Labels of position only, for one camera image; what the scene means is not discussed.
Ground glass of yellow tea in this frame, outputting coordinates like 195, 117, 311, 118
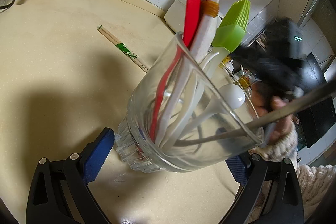
236, 75, 256, 89

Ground right hand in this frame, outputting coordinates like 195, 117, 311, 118
250, 82, 296, 146

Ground white knit sleeve forearm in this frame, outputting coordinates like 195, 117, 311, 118
251, 128, 335, 219

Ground white plastic spork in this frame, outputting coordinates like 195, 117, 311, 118
199, 52, 219, 72

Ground small white ceramic spoon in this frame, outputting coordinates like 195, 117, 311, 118
181, 84, 245, 136

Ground white rice cooker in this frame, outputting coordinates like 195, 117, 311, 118
164, 0, 229, 33

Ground long metal spoon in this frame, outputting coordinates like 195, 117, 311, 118
174, 79, 335, 147

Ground white chopsticks pair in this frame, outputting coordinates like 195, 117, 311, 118
155, 0, 219, 145

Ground disposable chopsticks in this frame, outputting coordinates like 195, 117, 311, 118
97, 25, 149, 73

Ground clear drinking glass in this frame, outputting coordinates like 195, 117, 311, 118
116, 33, 265, 173

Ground red plastic spoon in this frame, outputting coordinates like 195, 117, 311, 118
149, 0, 201, 141

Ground green silicone brush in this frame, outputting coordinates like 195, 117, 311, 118
160, 0, 251, 148

